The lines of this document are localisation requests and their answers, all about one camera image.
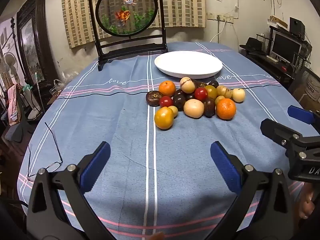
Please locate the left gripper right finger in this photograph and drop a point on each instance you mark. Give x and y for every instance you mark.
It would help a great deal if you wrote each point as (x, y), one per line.
(273, 217)

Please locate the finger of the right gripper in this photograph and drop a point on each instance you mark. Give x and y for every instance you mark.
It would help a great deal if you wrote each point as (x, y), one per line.
(278, 133)
(301, 114)

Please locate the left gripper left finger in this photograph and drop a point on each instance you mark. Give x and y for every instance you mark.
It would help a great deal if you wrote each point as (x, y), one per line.
(47, 218)

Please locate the orange mandarin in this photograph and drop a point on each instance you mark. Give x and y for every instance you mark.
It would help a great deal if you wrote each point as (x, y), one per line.
(167, 88)
(226, 109)

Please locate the small yellow longan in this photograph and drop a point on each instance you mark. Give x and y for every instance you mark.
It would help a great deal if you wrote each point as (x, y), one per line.
(174, 110)
(218, 99)

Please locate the beige fruit pair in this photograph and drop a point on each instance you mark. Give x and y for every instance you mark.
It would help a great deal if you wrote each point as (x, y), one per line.
(224, 91)

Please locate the dark plum front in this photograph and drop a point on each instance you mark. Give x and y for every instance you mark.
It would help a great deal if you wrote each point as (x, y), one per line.
(209, 108)

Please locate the olive yellow tomato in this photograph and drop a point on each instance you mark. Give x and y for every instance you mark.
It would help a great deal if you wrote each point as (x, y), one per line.
(211, 91)

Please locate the small dark plum back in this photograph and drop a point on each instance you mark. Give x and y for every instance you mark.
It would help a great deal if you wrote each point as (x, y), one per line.
(214, 83)

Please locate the red cherry tomato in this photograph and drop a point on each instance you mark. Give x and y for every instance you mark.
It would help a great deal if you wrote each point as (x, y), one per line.
(166, 101)
(201, 94)

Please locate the large cream round fruit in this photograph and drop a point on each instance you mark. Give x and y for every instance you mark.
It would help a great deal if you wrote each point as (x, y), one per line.
(193, 108)

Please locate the cream fruit brown stripe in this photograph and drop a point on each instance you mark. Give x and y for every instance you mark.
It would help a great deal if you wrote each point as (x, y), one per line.
(187, 85)

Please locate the yellow orange tomato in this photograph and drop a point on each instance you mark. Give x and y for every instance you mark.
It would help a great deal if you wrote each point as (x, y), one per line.
(164, 118)

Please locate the brown mangosteen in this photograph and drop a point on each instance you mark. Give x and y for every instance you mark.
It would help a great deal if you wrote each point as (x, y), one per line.
(153, 98)

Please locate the small yellow longan front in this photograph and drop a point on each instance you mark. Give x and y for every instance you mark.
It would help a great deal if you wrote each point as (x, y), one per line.
(174, 110)

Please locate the person right hand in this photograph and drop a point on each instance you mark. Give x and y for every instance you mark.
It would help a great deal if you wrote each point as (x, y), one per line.
(306, 205)

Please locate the computer monitor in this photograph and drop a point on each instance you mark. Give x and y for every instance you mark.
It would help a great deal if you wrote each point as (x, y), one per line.
(285, 47)

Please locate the black hat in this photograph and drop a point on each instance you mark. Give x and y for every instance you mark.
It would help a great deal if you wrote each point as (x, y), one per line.
(251, 45)

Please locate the dark mangosteen back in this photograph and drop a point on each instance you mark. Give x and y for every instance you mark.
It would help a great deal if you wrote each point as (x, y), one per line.
(199, 84)

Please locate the black speaker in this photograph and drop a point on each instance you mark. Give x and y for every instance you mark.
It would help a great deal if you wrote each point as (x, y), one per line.
(297, 28)

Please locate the white oval plate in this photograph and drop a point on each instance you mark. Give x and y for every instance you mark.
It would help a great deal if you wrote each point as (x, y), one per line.
(193, 64)

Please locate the blue striped tablecloth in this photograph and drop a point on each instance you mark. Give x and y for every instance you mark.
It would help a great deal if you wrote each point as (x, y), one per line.
(159, 180)

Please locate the checked beige curtain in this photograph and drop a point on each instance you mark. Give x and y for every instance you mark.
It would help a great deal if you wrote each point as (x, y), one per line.
(177, 13)

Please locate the round goldfish screen black stand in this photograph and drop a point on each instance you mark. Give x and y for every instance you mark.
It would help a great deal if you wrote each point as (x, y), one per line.
(127, 27)

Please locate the thin wire eyeglasses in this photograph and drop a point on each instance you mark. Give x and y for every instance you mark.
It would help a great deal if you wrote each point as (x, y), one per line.
(47, 155)

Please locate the wall power strip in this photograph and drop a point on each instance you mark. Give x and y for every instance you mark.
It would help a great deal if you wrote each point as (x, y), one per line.
(220, 17)

